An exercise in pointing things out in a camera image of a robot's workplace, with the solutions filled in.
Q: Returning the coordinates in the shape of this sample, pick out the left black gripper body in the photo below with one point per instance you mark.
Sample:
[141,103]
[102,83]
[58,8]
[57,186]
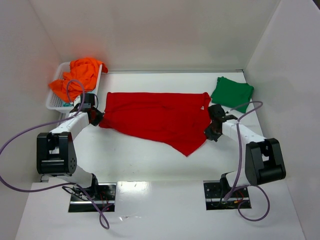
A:
[96,118]

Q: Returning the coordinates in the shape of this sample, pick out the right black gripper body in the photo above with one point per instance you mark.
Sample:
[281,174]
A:
[211,130]

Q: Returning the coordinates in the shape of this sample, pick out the red t shirt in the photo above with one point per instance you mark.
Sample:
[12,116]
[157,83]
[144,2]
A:
[176,119]

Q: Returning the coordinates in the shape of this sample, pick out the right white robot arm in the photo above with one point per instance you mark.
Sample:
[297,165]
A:
[260,159]

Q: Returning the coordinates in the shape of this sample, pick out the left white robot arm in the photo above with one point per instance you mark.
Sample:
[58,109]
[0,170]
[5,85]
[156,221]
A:
[55,151]

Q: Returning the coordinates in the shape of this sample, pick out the teal t shirt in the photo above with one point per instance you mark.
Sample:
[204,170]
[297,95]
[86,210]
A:
[67,105]

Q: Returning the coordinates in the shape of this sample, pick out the folded green t shirt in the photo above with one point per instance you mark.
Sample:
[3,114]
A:
[231,94]

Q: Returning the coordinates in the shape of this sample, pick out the white plastic basket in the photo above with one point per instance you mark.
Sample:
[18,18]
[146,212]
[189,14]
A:
[53,102]

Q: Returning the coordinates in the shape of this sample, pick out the orange t shirt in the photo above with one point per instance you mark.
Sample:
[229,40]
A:
[82,76]

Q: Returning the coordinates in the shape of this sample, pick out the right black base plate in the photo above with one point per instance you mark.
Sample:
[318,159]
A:
[214,197]

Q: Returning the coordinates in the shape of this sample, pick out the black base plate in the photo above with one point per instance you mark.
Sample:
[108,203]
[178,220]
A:
[214,197]
[104,198]

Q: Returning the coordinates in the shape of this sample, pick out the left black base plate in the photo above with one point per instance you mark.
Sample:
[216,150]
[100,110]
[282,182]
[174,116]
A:
[104,198]

